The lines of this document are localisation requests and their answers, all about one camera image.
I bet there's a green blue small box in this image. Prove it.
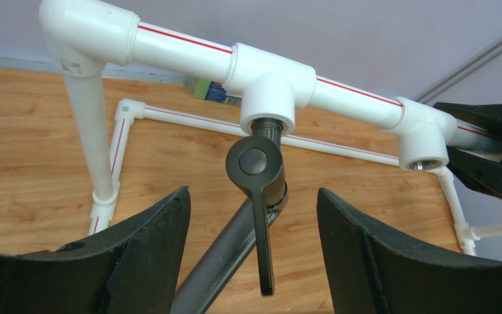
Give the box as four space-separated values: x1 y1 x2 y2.
184 77 242 107

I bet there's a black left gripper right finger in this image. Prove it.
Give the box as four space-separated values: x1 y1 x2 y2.
316 188 502 313

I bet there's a white PVC pipe frame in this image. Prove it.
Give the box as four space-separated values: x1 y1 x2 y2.
39 1 502 234

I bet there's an aluminium corner rail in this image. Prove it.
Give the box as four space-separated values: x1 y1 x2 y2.
415 36 502 103

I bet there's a dark grey long faucet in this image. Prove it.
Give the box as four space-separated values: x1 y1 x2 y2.
170 118 288 313

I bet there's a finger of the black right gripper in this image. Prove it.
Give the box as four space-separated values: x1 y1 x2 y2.
447 147 502 200
433 102 502 138

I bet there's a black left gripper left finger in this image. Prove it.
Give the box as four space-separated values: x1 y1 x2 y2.
0 186 191 313

